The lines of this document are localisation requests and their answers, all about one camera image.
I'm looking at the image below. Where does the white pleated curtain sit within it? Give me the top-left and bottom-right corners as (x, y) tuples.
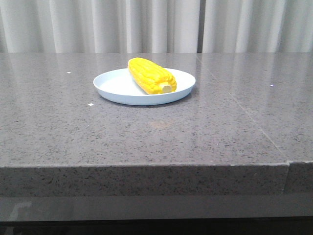
(0, 0), (313, 53)

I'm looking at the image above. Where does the yellow corn cob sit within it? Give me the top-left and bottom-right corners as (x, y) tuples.
(128, 57), (177, 94)

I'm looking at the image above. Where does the light blue round plate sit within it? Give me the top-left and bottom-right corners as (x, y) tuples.
(93, 68), (196, 106)

